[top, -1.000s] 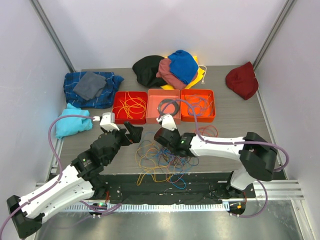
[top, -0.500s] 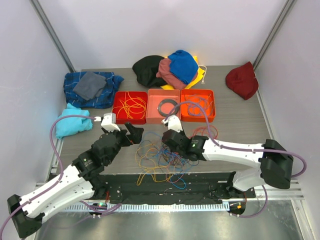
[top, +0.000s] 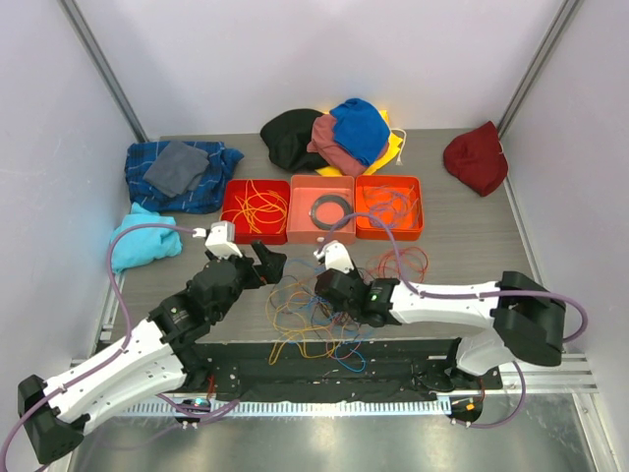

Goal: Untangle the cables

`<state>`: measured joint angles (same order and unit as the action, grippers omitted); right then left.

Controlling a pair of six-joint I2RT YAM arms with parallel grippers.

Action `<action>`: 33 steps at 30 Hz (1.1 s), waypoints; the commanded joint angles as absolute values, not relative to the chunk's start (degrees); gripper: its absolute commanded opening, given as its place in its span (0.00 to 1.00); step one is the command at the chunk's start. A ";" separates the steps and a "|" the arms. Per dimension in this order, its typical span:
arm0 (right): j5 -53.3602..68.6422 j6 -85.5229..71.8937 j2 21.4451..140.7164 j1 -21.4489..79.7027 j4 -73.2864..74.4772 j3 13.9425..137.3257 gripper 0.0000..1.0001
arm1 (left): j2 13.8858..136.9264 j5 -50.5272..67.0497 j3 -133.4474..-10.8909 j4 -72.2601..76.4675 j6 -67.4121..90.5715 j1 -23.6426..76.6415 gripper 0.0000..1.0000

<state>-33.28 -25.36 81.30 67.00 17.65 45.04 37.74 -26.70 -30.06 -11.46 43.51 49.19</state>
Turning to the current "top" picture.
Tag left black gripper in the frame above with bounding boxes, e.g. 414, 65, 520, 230
206, 240, 285, 323

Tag yellow wire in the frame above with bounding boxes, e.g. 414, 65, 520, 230
223, 179, 345, 365

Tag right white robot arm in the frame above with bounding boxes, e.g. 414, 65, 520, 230
314, 268, 566, 388

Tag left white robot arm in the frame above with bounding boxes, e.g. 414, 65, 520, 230
18, 241, 287, 465

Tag red plastic box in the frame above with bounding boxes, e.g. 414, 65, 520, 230
221, 179, 291, 245

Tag salmon pink drawer box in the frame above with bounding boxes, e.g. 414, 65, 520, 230
286, 175, 355, 245

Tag blue striped cloth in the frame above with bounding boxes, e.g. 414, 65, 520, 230
125, 141, 244, 214

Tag orange plastic box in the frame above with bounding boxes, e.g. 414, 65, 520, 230
353, 175, 425, 241

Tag cyan cloth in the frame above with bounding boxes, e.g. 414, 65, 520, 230
110, 203, 183, 273

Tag black cloth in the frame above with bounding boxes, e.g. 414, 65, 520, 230
259, 108, 327, 173

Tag grey cloth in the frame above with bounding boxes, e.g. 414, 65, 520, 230
143, 141, 209, 198

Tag pink cloth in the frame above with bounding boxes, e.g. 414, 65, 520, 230
307, 114, 368, 177

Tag yellow cloth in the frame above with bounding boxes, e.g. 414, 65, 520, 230
314, 108, 405, 178

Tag dark red cloth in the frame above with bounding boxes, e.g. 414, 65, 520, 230
443, 121, 508, 197

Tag brown wire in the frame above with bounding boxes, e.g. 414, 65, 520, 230
314, 294, 389, 343

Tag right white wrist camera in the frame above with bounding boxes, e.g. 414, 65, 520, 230
314, 240, 356, 273

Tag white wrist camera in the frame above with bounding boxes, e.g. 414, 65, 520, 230
193, 220, 243, 260
314, 240, 356, 273

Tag red wire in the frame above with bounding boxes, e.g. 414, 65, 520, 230
326, 246, 429, 345

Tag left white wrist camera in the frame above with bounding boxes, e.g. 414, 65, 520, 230
193, 220, 243, 260

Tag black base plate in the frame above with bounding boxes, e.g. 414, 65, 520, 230
177, 339, 502, 403

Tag grey coiled cable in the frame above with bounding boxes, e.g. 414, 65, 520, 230
309, 194, 355, 229

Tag white slotted cable duct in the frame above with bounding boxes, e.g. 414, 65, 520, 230
114, 396, 451, 418

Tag white string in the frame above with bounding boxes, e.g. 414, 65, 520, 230
389, 127, 409, 167

